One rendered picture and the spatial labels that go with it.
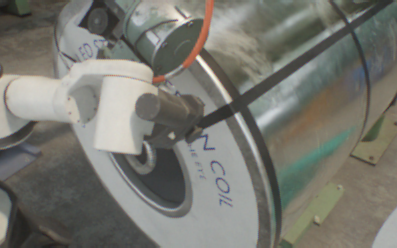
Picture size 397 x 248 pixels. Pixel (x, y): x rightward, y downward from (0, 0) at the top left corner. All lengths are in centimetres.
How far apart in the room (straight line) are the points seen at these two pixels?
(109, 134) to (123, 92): 6
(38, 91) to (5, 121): 10
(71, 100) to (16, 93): 10
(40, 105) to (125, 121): 15
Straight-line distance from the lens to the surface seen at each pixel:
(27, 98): 55
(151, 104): 40
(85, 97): 52
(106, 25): 79
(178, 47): 66
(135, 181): 152
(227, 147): 88
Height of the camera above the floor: 161
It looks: 36 degrees down
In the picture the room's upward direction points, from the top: 2 degrees counter-clockwise
